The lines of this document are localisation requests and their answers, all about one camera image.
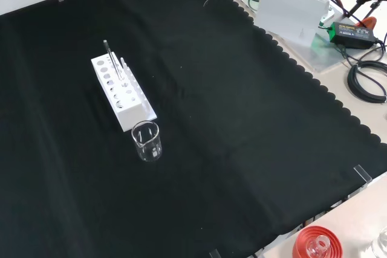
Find clear glass rod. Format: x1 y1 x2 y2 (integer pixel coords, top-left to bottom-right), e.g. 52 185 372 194
103 39 123 81

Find white test tube rack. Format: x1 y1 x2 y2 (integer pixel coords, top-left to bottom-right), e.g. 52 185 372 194
90 53 158 133

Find black scalloped bench cloth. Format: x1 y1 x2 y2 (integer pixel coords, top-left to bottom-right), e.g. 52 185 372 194
0 0 387 258

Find small clear glass beaker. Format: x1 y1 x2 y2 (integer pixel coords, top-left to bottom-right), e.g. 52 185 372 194
131 120 164 163

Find pale white board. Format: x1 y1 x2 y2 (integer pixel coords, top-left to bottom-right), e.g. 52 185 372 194
255 0 330 47

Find red ribbed funnel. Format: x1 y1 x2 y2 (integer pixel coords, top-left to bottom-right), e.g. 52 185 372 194
291 225 343 258

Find black power adapter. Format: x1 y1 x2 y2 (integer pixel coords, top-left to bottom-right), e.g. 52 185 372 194
328 21 379 50

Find clear glass flask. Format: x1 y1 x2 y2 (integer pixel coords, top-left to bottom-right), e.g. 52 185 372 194
307 235 331 258

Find orange clamp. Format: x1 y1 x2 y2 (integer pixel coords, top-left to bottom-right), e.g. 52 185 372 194
356 16 377 30

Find clear glass vessel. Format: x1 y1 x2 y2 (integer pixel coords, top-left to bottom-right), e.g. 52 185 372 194
371 227 387 258

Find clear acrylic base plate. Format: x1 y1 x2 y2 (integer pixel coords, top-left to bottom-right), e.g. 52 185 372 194
232 0 354 74

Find coiled black cable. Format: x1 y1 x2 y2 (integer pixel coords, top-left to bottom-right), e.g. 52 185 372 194
346 60 387 104

